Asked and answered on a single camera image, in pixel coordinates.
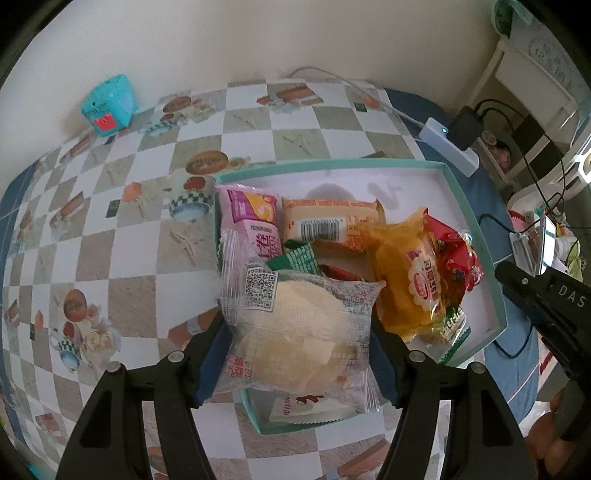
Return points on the orange cracker packet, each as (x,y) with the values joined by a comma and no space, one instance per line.
(323,217)

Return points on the black charger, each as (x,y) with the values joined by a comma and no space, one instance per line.
(464,129)

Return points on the dark green snack packet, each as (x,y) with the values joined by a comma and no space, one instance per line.
(298,261)

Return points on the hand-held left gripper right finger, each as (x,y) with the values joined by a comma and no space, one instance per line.
(385,364)

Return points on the clear bread packet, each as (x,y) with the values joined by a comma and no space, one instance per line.
(286,332)

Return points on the red white crochet mat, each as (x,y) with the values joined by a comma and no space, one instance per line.
(519,217)

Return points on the person's right hand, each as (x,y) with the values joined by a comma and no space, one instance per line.
(542,447)

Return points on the white wooden chair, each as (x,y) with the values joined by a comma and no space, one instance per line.
(503,60)

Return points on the white lattice bed frame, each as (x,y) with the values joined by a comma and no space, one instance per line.
(582,159)

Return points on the pile of small trinkets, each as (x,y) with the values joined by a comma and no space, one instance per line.
(572,258)

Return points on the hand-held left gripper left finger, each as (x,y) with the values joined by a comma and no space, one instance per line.
(207,374)

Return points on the pink plush toy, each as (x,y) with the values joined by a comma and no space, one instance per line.
(502,156)

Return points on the green white snack packet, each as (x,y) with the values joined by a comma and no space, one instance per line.
(450,330)

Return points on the large red snack packet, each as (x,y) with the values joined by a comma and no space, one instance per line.
(455,263)

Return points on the pink snack packet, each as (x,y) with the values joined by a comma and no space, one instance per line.
(249,217)

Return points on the teal plastic toy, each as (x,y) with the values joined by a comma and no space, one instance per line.
(108,99)

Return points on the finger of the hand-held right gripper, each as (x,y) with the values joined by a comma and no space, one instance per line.
(519,281)

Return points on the teal cardboard box lid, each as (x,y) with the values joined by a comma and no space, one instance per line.
(351,184)

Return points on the small red snack packet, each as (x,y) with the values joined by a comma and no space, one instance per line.
(341,273)

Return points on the teal fabric decoration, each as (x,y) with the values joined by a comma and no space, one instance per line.
(505,16)

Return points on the smartphone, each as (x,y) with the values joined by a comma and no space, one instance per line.
(549,244)

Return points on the maroon white snack packet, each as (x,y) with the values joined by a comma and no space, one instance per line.
(304,407)

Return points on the white power strip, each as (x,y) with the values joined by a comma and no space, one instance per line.
(431,131)

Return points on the yellow snack packet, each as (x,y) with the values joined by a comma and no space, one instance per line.
(411,277)

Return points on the checkered printed tablecloth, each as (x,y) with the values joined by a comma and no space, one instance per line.
(138,230)

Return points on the white phone stand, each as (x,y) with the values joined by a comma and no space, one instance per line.
(524,244)

